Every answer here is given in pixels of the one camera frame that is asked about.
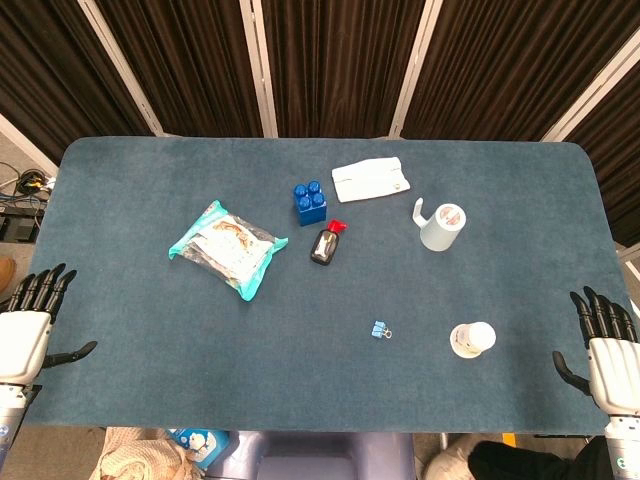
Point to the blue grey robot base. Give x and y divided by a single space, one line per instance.
315 455

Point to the white paper cup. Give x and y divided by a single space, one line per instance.
472 340

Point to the light blue mug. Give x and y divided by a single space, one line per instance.
442 227

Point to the blue toy building block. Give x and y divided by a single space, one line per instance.
310 202

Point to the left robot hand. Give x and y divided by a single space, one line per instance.
22 335

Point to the blue felt table mat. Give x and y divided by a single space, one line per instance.
320 285

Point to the white folded cloth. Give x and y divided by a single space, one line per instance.
370 179

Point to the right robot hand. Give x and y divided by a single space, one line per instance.
612 365

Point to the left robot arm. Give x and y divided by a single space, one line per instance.
9 425

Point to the black trousers leg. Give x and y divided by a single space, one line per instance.
535 462

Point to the black power box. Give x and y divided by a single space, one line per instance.
17 225

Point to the white sneaker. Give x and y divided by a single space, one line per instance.
447 460

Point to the brown shoe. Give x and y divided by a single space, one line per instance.
6 272

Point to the teal snack packet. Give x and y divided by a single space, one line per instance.
227 247

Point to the beige knitted cloth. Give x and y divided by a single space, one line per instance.
140 457

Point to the soy sauce bottle red cap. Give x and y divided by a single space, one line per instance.
326 245

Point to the blue cartoon print package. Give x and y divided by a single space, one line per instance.
200 444

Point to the small blue binder clip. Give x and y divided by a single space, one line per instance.
380 330

